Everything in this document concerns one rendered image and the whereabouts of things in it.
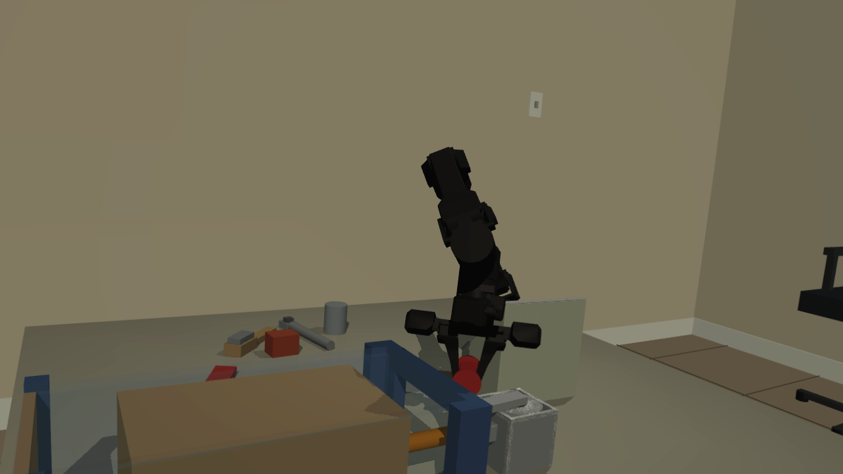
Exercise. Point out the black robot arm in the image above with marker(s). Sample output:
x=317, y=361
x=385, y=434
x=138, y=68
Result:
x=466, y=226

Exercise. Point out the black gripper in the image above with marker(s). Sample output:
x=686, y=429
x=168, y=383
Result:
x=522, y=335

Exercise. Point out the grey cylinder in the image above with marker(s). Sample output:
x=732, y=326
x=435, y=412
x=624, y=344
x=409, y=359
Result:
x=335, y=318

